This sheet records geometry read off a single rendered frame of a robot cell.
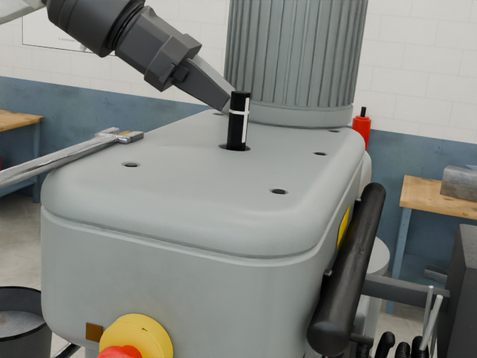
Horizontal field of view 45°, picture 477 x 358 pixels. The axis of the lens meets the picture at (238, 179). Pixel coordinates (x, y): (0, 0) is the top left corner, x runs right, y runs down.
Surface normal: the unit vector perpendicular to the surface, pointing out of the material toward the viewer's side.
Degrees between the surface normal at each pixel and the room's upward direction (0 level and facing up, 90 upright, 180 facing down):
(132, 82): 90
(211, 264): 90
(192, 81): 90
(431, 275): 90
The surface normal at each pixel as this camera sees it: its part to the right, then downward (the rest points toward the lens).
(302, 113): 0.13, 0.29
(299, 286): 0.69, 0.26
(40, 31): -0.30, 0.24
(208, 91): -0.08, 0.27
